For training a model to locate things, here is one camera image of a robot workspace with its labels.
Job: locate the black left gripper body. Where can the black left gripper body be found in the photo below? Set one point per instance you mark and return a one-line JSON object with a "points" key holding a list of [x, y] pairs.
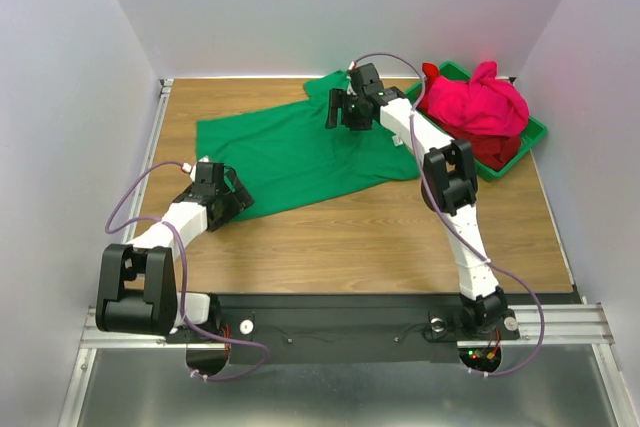
{"points": [[232, 203]]}

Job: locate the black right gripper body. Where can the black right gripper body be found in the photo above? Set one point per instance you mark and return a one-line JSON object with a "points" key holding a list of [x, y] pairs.
{"points": [[338, 108]]}

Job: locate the green t shirt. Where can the green t shirt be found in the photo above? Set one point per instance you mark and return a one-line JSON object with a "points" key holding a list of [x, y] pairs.
{"points": [[287, 159]]}

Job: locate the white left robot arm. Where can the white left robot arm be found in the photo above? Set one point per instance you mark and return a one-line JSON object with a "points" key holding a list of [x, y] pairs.
{"points": [[137, 291]]}

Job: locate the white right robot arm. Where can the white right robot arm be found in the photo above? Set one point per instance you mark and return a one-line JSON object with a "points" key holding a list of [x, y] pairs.
{"points": [[448, 180]]}

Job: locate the pink t shirt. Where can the pink t shirt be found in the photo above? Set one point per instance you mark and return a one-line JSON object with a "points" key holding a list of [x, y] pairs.
{"points": [[482, 104]]}

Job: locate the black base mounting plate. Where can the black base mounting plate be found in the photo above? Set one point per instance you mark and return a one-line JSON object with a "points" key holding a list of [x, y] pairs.
{"points": [[340, 328]]}

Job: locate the green plastic bin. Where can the green plastic bin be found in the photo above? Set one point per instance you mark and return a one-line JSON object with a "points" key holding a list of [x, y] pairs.
{"points": [[534, 132]]}

